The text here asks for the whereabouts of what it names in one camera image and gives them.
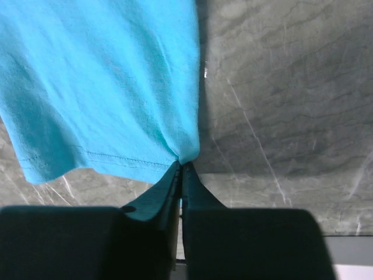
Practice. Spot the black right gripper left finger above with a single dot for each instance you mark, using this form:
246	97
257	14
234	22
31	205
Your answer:
135	241

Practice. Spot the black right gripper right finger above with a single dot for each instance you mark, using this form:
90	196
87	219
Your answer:
248	243

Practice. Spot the teal t shirt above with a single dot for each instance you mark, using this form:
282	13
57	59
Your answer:
107	85

